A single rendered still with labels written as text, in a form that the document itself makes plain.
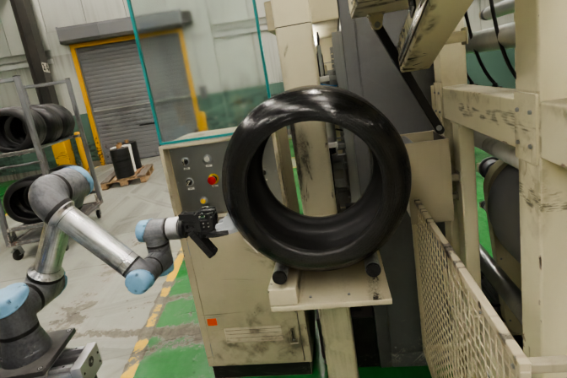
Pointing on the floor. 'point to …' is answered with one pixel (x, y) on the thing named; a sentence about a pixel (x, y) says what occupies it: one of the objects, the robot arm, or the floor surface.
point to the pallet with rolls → (126, 165)
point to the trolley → (53, 126)
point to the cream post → (309, 132)
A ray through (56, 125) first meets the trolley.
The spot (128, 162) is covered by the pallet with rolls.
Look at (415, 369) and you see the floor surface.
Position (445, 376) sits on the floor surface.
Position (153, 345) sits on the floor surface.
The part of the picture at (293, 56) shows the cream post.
